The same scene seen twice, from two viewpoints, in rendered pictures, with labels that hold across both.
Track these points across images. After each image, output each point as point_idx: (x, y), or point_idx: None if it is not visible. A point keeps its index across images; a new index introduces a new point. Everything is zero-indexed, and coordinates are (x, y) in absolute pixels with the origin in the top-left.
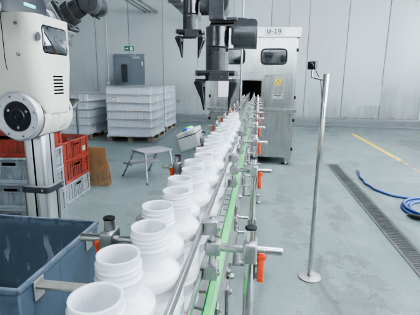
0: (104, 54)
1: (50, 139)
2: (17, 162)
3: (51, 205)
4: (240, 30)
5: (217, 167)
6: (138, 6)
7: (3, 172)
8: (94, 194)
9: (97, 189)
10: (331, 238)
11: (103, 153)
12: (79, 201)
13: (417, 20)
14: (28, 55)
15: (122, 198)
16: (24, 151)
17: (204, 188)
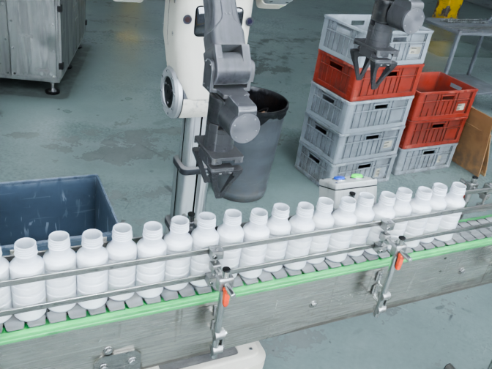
0: None
1: (201, 121)
2: (336, 100)
3: (184, 187)
4: (224, 113)
5: (142, 253)
6: None
7: (321, 105)
8: (444, 177)
9: (456, 173)
10: None
11: (487, 126)
12: (413, 178)
13: None
14: (177, 36)
15: (471, 203)
16: (346, 91)
17: (28, 264)
